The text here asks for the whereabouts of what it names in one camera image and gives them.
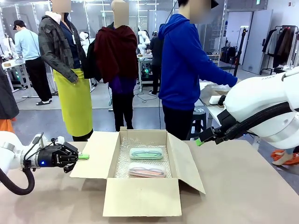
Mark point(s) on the green-tipped left gripper finger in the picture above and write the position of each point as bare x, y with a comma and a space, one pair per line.
71, 149
70, 166

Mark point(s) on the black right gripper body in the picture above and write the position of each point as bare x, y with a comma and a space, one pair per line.
213, 135

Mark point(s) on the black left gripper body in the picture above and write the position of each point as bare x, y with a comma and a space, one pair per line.
51, 157

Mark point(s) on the pink glasses case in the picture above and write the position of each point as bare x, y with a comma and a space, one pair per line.
147, 170

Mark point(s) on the cardboard shipping box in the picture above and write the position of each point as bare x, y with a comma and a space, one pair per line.
142, 198

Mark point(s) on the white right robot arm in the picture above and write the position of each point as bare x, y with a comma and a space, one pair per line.
257, 93

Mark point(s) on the person's right forearm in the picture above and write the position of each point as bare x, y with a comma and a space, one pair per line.
222, 79

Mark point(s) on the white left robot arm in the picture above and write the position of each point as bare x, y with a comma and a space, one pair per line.
9, 154

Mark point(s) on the mint green glasses case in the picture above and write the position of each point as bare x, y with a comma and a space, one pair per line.
146, 154

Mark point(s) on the grey plastic stool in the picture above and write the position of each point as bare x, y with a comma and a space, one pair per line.
199, 114

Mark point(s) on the small white box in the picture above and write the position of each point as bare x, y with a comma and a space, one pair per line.
213, 100

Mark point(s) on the small open cardboard box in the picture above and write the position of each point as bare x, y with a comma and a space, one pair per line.
208, 96

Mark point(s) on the yellow mannequin skirt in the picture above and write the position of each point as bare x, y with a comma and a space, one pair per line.
74, 105

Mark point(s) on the clear bubble wrap sheet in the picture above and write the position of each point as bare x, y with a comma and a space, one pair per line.
121, 163

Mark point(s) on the orange skirt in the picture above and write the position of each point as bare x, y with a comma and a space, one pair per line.
5, 124

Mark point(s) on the orange cloth on floor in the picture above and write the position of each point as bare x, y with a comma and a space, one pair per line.
278, 154

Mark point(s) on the person in jeans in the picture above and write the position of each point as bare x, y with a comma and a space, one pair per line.
282, 159

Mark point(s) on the person in blue hoodie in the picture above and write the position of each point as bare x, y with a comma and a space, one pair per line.
180, 70

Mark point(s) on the black coat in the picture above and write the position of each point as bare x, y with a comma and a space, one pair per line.
7, 98

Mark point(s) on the white shoe rack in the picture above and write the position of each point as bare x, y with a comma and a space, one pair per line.
216, 59

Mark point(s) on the black tripod stand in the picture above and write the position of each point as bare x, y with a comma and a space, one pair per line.
240, 51

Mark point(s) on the background workbench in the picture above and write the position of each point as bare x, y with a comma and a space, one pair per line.
144, 67

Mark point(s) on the person in black clothes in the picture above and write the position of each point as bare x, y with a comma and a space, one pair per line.
156, 51

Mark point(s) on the white background table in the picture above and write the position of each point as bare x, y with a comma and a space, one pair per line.
14, 63

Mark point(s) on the mannequin with dark red jacket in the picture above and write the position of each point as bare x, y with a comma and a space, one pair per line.
116, 58

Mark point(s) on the mannequin with yellow apron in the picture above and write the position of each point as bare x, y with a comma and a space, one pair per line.
58, 46

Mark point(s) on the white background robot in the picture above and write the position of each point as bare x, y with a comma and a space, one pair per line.
5, 46
84, 40
143, 40

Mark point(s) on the black clothes rack with coats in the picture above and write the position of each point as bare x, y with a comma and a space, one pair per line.
280, 46

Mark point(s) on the man in light blue shirt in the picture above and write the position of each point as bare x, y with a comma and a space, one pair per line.
28, 46

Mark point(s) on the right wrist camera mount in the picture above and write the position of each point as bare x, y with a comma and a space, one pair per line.
227, 120

